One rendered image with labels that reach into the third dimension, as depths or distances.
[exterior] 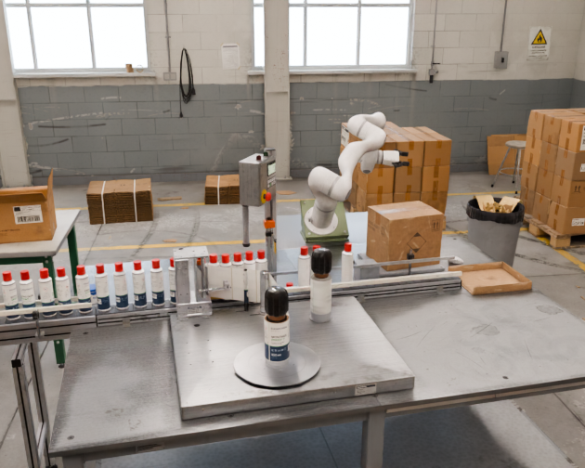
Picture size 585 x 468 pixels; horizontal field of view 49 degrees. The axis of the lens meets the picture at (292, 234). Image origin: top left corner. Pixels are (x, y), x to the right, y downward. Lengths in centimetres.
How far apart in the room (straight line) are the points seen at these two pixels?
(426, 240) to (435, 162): 311
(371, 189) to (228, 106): 263
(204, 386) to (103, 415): 34
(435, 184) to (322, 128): 237
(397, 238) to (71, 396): 166
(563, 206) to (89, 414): 487
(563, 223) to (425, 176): 130
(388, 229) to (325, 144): 526
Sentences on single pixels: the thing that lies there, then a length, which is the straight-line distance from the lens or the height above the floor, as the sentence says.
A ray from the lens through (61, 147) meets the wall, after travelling 837.
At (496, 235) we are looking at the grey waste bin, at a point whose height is 43.
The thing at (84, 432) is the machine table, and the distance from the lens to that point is 220.
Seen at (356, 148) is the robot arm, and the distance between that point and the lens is 343.
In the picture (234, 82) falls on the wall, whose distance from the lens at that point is 808.
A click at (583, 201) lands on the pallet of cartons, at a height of 45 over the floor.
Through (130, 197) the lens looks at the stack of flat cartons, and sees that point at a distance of 673.
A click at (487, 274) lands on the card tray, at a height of 83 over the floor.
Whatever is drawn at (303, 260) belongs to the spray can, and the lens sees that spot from 283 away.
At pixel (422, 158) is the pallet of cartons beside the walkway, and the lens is 627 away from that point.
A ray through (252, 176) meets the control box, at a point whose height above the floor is 141.
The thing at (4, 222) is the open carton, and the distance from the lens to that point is 407.
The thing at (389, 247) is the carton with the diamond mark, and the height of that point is 98.
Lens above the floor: 208
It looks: 19 degrees down
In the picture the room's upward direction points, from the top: straight up
